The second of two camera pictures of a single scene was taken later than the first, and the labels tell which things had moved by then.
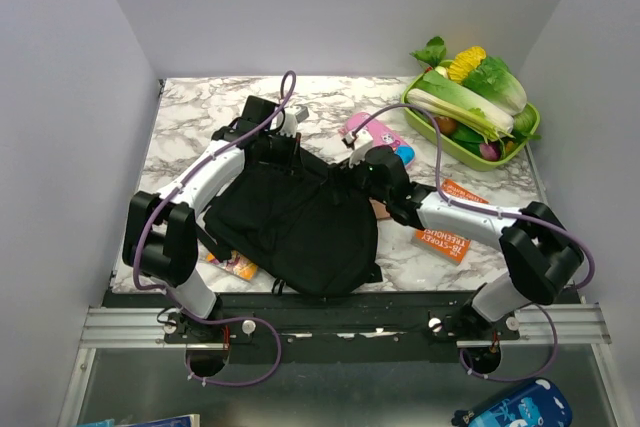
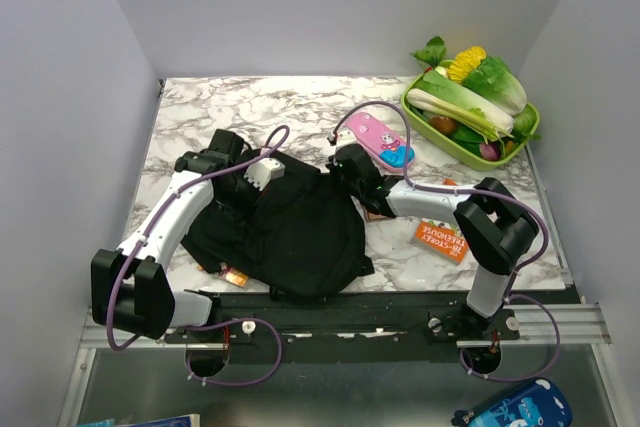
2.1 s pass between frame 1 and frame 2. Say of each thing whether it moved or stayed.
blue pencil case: stayed
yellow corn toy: stayed
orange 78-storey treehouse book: stayed
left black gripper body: moved
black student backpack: moved
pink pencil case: stayed
